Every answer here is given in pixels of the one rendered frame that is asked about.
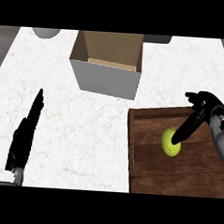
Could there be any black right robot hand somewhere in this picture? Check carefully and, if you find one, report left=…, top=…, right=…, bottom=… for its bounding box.
left=170, top=89, right=224, bottom=149

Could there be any pale grey round vessel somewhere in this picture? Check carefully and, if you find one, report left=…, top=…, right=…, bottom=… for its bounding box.
left=31, top=27, right=62, bottom=40

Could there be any brown wooden tray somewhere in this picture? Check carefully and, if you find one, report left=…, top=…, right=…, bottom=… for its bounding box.
left=122, top=102, right=224, bottom=200

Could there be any dark grey appliance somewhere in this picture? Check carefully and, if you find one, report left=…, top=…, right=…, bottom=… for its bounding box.
left=142, top=34, right=173, bottom=45

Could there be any yellow-green pear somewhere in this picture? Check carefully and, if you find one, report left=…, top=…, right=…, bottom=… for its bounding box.
left=159, top=124, right=184, bottom=158

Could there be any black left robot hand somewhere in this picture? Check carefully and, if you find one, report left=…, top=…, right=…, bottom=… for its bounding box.
left=4, top=86, right=46, bottom=173

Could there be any grey cardboard box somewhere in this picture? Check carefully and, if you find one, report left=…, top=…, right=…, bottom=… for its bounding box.
left=67, top=30, right=145, bottom=101

